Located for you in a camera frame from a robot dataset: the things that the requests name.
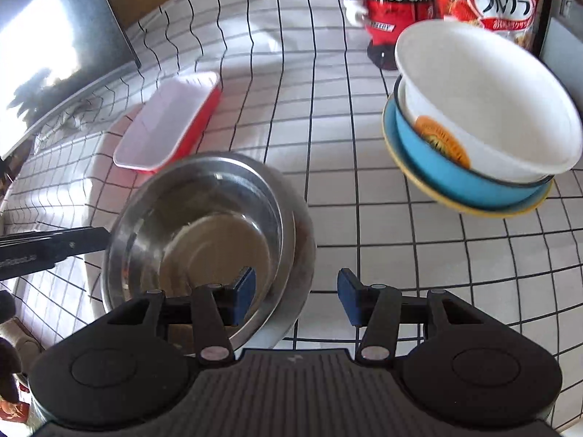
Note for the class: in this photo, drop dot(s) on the panda robot figurine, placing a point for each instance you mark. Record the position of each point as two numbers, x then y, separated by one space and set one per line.
401 9

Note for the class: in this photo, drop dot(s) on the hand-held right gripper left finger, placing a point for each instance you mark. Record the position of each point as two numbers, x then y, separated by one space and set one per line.
244 293

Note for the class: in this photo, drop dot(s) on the stainless steel bowl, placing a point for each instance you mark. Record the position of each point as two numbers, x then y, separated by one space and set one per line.
205 236

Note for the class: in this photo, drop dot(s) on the microwave oven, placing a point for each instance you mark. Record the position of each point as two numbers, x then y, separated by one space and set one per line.
567 32

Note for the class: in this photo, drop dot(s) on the red cereal bag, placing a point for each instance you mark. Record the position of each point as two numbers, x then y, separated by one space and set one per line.
496 0

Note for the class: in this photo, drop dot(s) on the red rectangular tray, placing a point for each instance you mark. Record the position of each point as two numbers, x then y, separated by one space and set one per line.
168 118

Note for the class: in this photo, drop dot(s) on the white black checkered tablecloth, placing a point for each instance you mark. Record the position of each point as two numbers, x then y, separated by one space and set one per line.
319 123

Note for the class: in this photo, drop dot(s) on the white paper bowl orange logo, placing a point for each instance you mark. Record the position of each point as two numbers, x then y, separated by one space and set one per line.
492 100

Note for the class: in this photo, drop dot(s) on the cream leather cushion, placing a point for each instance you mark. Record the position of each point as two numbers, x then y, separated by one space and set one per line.
22 342

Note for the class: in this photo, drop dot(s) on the blue ceramic bowl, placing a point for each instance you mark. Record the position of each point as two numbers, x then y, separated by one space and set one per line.
446 177

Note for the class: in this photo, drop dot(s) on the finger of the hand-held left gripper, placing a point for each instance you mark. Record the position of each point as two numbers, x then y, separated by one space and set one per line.
77 240

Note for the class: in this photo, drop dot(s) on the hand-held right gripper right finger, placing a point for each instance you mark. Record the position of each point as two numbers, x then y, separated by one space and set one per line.
347 298

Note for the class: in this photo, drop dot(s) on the black computer monitor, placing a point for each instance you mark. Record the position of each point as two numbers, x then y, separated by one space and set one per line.
50 45

